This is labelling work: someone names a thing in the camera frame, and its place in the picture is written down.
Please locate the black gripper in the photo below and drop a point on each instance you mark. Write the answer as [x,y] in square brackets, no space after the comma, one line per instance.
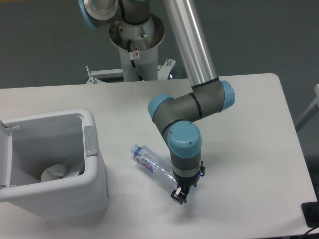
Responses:
[185,179]

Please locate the clear plastic water bottle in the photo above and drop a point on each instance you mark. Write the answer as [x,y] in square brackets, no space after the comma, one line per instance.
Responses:
[154,165]

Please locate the white furniture leg right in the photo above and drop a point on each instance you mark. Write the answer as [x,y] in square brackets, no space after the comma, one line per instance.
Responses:
[309,112]

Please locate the white plastic trash can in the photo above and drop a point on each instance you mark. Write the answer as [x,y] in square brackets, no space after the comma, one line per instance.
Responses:
[32,143]

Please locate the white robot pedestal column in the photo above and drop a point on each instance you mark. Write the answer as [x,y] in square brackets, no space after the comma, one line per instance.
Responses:
[138,44]

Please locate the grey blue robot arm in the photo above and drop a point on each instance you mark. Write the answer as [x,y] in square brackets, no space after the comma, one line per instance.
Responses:
[174,117]

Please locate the black device at table edge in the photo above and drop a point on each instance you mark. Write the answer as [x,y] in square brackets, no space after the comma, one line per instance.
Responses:
[311,213]

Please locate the white pedestal base frame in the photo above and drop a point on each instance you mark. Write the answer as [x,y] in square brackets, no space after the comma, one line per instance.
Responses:
[167,71]

